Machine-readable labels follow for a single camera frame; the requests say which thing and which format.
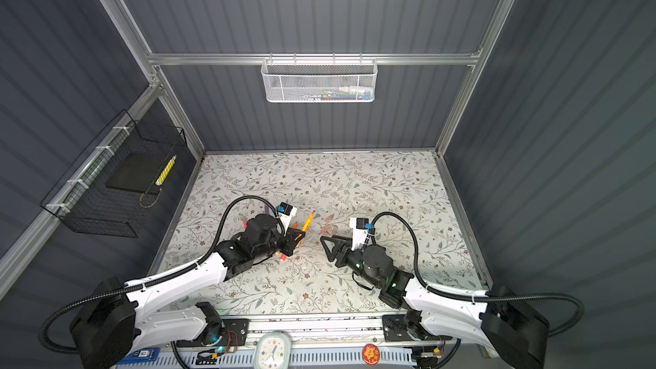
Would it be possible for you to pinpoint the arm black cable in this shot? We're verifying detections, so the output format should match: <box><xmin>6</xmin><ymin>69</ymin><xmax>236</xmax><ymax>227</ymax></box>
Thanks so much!
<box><xmin>38</xmin><ymin>194</ymin><xmax>280</xmax><ymax>355</ymax></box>
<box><xmin>370</xmin><ymin>211</ymin><xmax>585</xmax><ymax>338</ymax></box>

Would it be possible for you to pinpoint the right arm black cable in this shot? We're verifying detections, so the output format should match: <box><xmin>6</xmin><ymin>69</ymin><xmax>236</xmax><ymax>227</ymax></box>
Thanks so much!
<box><xmin>370</xmin><ymin>211</ymin><xmax>585</xmax><ymax>338</ymax></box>

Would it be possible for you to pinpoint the aluminium enclosure frame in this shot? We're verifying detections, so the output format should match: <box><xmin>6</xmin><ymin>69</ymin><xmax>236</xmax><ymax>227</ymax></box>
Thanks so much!
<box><xmin>0</xmin><ymin>0</ymin><xmax>536</xmax><ymax>309</ymax></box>

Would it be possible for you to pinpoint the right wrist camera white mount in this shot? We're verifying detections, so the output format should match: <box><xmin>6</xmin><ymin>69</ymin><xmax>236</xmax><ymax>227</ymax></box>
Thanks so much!
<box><xmin>350</xmin><ymin>217</ymin><xmax>372</xmax><ymax>251</ymax></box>

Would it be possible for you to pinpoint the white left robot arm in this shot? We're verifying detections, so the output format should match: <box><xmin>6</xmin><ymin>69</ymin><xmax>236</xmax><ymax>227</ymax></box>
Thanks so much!
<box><xmin>69</xmin><ymin>214</ymin><xmax>307</xmax><ymax>368</ymax></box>

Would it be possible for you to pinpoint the black pad in basket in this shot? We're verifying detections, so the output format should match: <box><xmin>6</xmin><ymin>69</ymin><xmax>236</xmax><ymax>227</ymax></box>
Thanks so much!
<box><xmin>105</xmin><ymin>153</ymin><xmax>164</xmax><ymax>196</ymax></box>

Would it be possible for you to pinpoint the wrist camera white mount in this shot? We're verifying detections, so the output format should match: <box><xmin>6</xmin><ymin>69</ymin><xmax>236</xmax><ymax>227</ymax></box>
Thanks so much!
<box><xmin>350</xmin><ymin>217</ymin><xmax>372</xmax><ymax>251</ymax></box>
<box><xmin>277</xmin><ymin>203</ymin><xmax>297</xmax><ymax>232</ymax></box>

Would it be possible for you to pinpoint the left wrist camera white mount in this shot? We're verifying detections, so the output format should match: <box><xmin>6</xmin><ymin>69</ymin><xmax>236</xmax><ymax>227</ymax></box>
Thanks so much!
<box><xmin>277</xmin><ymin>203</ymin><xmax>297</xmax><ymax>232</ymax></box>

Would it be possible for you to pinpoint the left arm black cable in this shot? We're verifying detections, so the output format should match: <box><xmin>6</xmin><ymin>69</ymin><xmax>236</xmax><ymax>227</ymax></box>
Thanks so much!
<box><xmin>38</xmin><ymin>194</ymin><xmax>280</xmax><ymax>355</ymax></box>

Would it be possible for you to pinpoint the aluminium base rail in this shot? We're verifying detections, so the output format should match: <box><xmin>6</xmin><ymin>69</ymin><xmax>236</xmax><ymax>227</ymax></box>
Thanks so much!
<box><xmin>117</xmin><ymin>314</ymin><xmax>452</xmax><ymax>368</ymax></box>

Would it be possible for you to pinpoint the black wire basket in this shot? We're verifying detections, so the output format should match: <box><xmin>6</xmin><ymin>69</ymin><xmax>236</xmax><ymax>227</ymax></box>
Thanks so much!
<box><xmin>41</xmin><ymin>114</ymin><xmax>187</xmax><ymax>238</ymax></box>

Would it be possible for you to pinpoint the yellow highlighter in basket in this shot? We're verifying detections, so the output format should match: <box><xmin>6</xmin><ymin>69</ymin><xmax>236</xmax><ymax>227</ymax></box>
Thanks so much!
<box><xmin>155</xmin><ymin>155</ymin><xmax>177</xmax><ymax>187</ymax></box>

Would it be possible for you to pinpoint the red round sticker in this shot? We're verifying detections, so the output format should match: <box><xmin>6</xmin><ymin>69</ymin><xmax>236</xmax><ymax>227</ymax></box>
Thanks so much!
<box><xmin>361</xmin><ymin>343</ymin><xmax>381</xmax><ymax>366</ymax></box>

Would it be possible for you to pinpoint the white analog clock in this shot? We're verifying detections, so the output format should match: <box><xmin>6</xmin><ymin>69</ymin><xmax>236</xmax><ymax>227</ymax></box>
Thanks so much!
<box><xmin>253</xmin><ymin>331</ymin><xmax>292</xmax><ymax>369</ymax></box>

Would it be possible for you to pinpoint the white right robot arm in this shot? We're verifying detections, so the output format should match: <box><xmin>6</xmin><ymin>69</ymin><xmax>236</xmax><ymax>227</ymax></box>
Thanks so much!
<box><xmin>320</xmin><ymin>236</ymin><xmax>549</xmax><ymax>368</ymax></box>

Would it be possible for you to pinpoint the white wire basket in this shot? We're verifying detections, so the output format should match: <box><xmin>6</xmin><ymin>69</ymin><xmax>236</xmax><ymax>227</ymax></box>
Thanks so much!
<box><xmin>261</xmin><ymin>61</ymin><xmax>379</xmax><ymax>104</ymax></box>

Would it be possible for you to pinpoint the orange highlighter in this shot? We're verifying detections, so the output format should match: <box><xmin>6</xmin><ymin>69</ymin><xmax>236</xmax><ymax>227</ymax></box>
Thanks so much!
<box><xmin>302</xmin><ymin>211</ymin><xmax>315</xmax><ymax>232</ymax></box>

